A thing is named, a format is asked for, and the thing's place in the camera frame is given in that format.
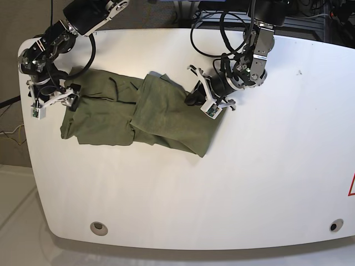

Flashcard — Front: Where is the red triangle warning sticker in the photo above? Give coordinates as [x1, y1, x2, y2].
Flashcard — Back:
[348, 175, 355, 196]

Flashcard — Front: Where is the yellow floor cable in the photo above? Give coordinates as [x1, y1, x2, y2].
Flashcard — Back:
[0, 125, 26, 146]

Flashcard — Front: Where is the olive green T-shirt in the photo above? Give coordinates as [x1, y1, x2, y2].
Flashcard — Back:
[60, 69, 223, 157]

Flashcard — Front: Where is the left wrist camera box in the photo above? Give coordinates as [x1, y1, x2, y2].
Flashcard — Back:
[200, 100, 222, 119]

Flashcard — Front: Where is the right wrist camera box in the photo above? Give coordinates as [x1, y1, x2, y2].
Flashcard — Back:
[31, 106, 46, 120]

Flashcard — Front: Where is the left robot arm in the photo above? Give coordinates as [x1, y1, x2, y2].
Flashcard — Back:
[185, 1, 289, 110]

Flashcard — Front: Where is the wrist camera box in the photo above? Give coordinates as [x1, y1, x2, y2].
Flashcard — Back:
[200, 100, 222, 119]
[31, 106, 46, 120]

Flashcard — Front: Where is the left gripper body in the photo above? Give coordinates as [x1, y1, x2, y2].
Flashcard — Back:
[187, 65, 236, 111]

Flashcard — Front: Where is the white floor cable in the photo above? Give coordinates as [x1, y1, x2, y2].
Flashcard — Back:
[0, 124, 23, 137]

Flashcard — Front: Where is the grey aluminium frame rail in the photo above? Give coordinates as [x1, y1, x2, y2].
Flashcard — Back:
[197, 11, 326, 34]

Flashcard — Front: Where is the black bar under table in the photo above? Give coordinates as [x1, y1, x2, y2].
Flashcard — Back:
[0, 95, 21, 109]

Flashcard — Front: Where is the left table cable grommet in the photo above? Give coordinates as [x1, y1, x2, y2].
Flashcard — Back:
[90, 222, 108, 236]

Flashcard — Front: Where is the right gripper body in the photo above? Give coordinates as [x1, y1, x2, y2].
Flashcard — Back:
[26, 79, 75, 108]

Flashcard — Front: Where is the table cable grommet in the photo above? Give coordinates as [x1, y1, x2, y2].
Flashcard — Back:
[329, 219, 344, 233]
[90, 222, 108, 236]

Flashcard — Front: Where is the right table cable grommet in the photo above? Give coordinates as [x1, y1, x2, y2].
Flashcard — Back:
[329, 219, 344, 233]

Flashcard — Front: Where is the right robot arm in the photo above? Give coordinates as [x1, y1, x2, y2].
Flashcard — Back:
[18, 1, 129, 119]

